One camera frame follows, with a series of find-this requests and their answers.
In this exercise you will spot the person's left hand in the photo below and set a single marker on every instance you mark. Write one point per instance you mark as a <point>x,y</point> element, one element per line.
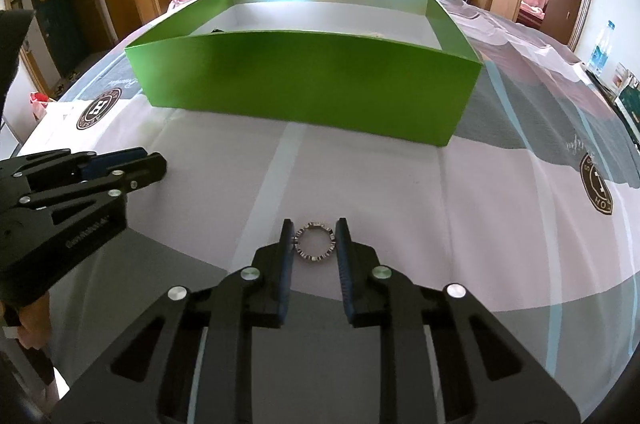
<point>35,329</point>

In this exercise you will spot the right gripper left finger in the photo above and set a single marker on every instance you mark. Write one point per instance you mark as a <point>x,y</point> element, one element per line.
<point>270,295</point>

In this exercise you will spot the green white book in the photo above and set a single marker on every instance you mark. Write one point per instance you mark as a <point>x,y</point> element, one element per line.
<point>629,99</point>

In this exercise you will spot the plaid bed sheet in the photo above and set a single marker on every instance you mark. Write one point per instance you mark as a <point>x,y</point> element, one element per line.
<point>533,205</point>

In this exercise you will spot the plastic water bottle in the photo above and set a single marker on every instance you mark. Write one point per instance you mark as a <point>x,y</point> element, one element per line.
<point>599,54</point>

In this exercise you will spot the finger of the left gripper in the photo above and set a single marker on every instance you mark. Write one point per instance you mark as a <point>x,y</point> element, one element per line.
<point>137,174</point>
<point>102,165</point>

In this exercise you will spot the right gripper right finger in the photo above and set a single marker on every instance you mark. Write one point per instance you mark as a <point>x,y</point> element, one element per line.
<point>363,306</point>

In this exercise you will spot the green cardboard box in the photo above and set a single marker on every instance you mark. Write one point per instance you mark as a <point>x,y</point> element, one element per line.
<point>395,68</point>

